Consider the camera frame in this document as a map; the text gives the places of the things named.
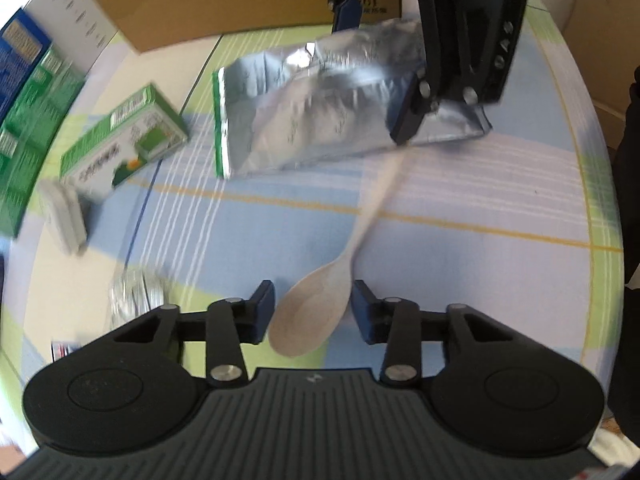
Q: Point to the blue white small box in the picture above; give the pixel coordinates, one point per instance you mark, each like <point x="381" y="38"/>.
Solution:
<point x="59" y="349"/>

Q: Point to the green white medicine box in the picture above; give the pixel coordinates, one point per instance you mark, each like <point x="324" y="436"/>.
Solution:
<point x="142" y="129"/>

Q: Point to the blue carton box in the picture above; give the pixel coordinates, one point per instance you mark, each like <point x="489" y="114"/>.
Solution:
<point x="22" y="45"/>

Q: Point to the green carton pack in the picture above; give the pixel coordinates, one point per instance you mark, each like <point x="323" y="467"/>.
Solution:
<point x="29" y="129"/>

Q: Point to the beige wooden spoon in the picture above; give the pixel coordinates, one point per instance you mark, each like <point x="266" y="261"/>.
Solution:
<point x="310" y="311"/>

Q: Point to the silver blister pack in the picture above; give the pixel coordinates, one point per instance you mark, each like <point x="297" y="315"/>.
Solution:
<point x="133" y="293"/>

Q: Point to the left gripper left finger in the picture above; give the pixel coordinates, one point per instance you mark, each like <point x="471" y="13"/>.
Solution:
<point x="231" y="322"/>

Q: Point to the white square container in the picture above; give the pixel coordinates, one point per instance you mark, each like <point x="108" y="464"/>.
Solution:
<point x="63" y="213"/>

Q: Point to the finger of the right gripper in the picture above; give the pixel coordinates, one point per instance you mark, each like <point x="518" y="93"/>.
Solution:
<point x="410" y="101"/>
<point x="346" y="15"/>

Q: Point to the white carton box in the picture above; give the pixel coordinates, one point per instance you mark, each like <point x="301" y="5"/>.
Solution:
<point x="79" y="28"/>

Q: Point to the silver foil pouch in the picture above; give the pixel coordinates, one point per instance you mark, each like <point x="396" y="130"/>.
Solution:
<point x="334" y="97"/>

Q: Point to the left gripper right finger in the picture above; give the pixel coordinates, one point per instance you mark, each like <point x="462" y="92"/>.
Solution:
<point x="396" y="323"/>

